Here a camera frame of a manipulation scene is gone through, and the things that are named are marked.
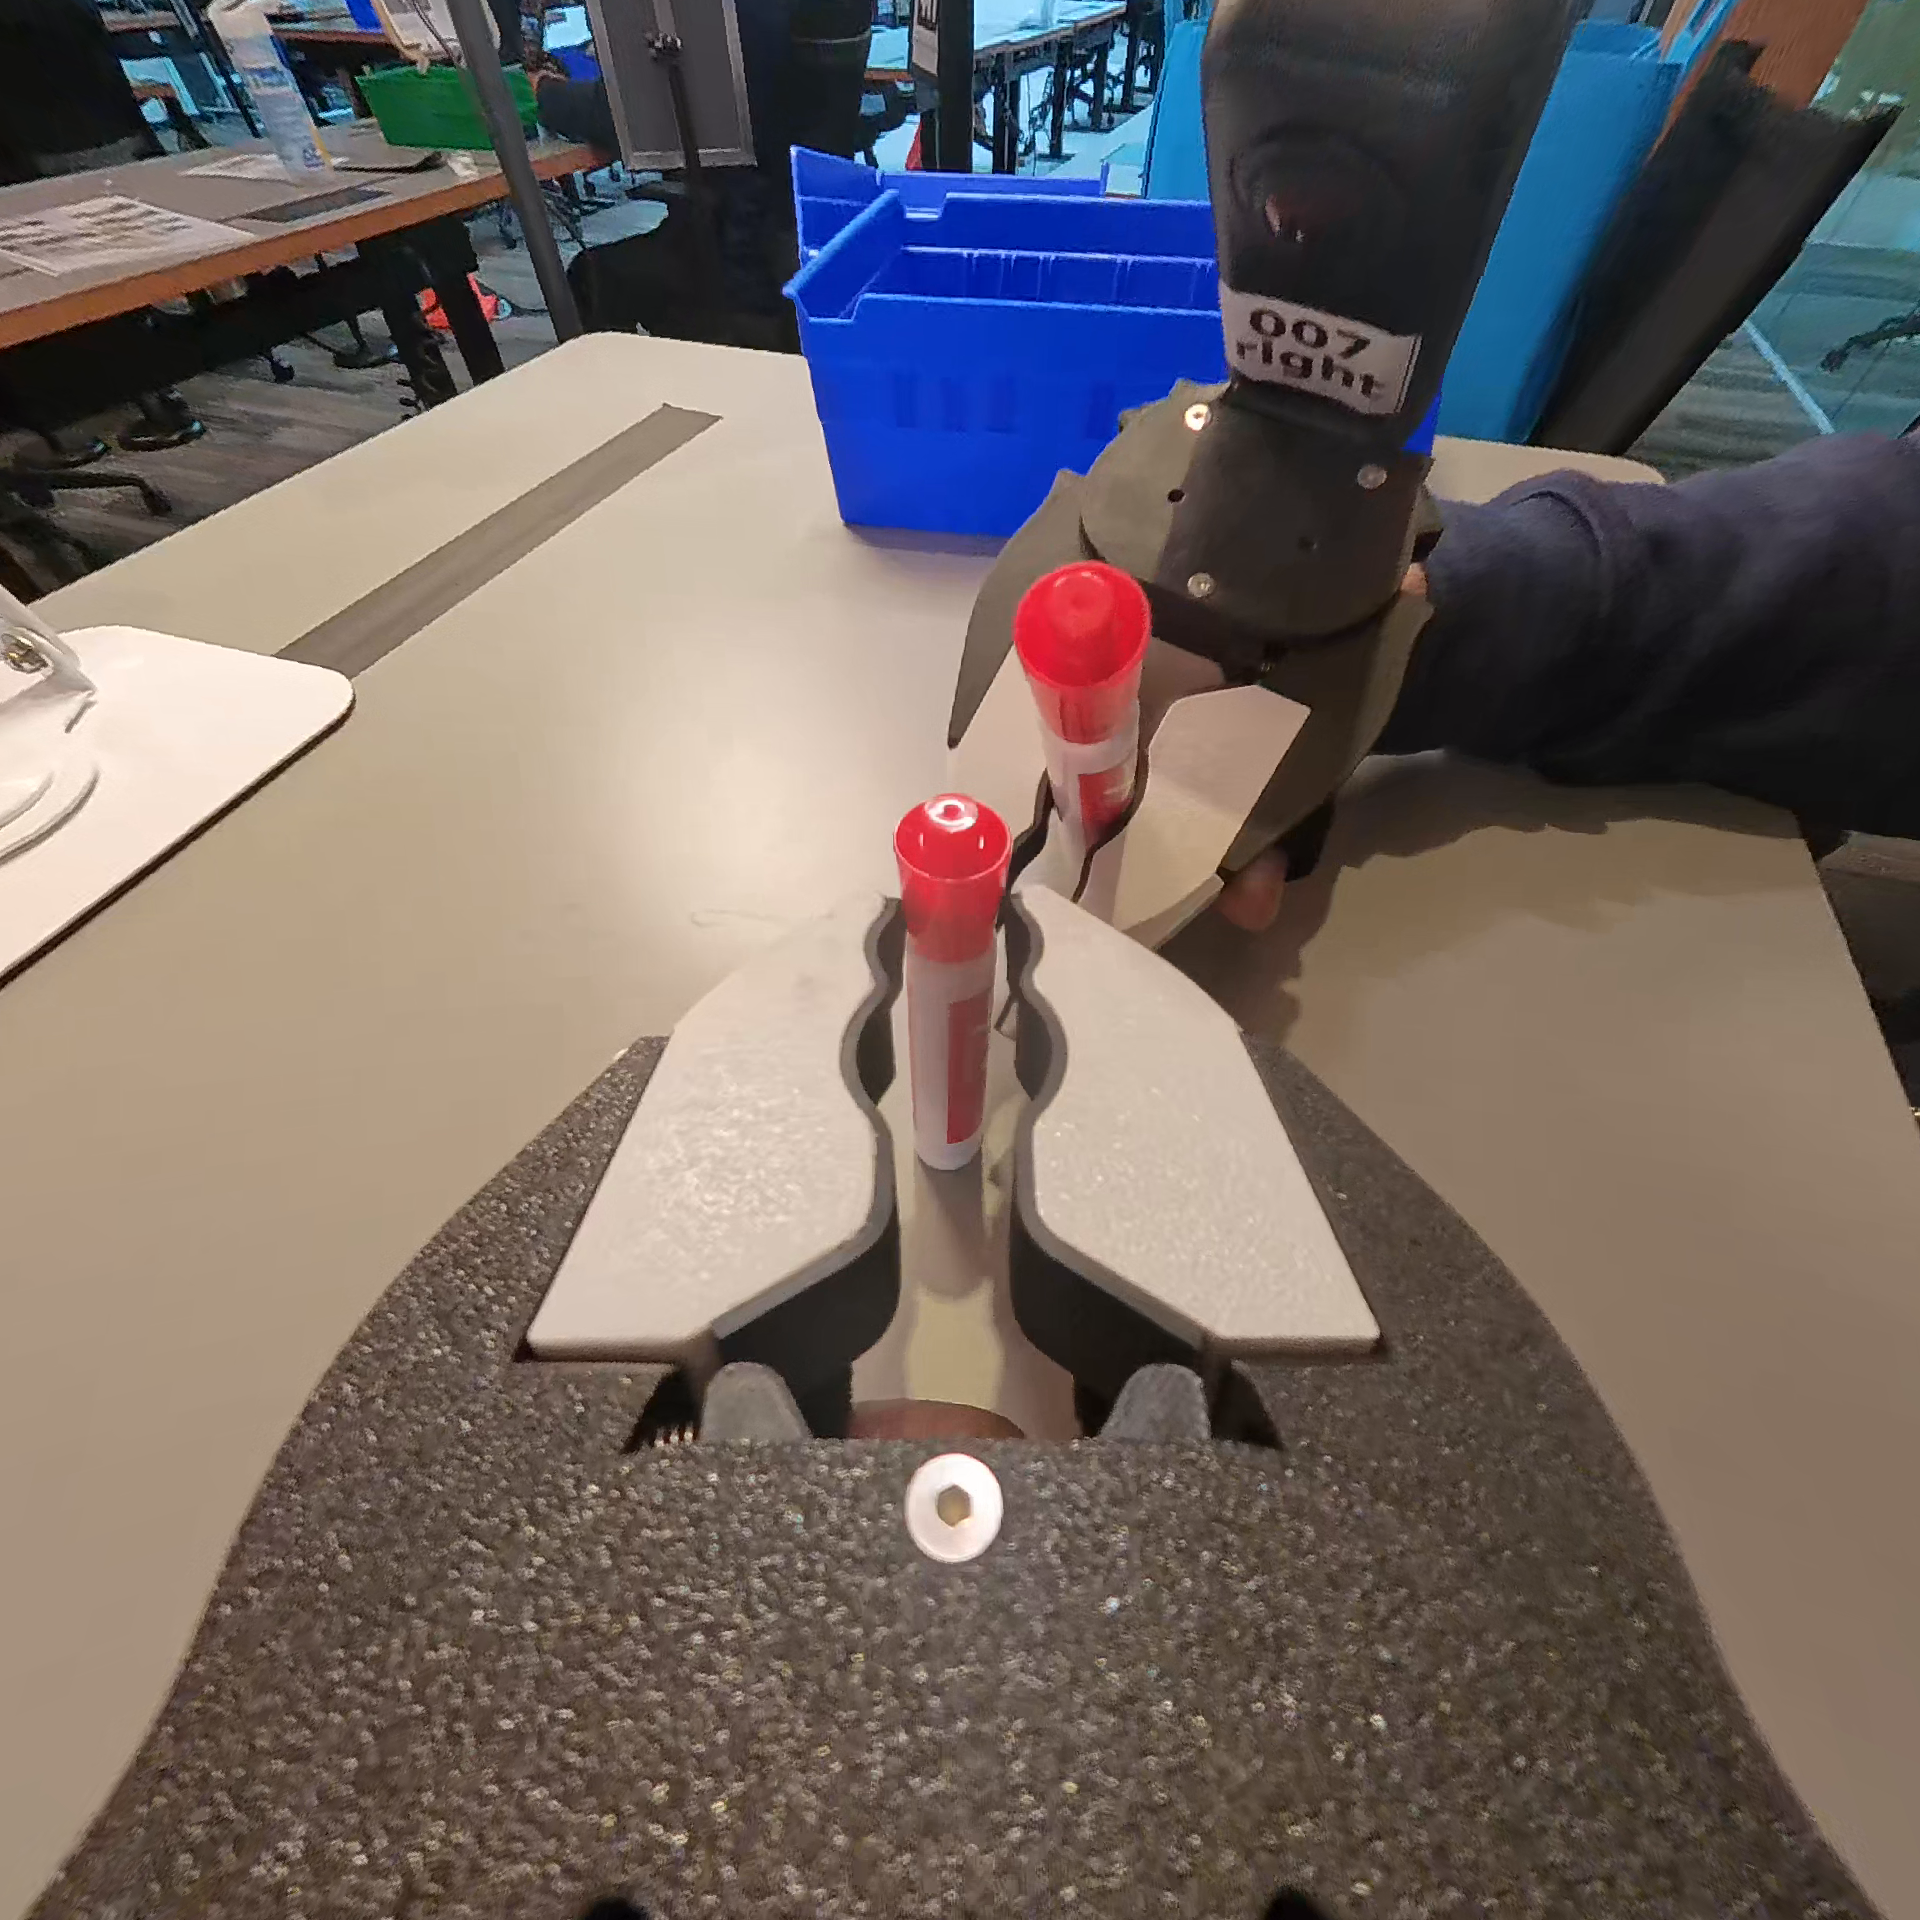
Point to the red marker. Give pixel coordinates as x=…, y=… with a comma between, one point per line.
x=1086, y=676
x=951, y=990

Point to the printed paper sheet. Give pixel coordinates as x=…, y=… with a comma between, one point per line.
x=104, y=234

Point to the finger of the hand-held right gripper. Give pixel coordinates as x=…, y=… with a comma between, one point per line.
x=990, y=718
x=1218, y=797

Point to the person's right forearm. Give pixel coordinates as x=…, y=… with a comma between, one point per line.
x=1677, y=627

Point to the white rounded mat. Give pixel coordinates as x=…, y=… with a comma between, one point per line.
x=169, y=765

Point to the black foam panel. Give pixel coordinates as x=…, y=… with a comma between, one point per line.
x=1696, y=254

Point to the black office chair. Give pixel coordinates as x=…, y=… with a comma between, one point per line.
x=74, y=447

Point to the wooden desk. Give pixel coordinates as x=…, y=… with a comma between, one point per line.
x=304, y=237

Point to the clear spray bottle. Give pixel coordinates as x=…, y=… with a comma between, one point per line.
x=277, y=89

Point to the grey metal panel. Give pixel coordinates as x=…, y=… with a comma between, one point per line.
x=673, y=85

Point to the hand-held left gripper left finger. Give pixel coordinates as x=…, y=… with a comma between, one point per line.
x=720, y=1141

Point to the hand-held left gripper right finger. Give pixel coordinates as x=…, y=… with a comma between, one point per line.
x=1175, y=1152

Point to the green plastic bin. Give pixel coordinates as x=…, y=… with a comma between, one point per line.
x=439, y=103

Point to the grey metal pole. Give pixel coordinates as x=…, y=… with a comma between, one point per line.
x=520, y=171

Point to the black flat keyboard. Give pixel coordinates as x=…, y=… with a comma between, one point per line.
x=317, y=208

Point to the clear plastic container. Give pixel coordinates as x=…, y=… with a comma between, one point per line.
x=34, y=731

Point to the blue plastic bin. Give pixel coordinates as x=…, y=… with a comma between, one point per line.
x=874, y=192
x=972, y=388

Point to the person's right hand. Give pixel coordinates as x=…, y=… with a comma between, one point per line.
x=1256, y=896

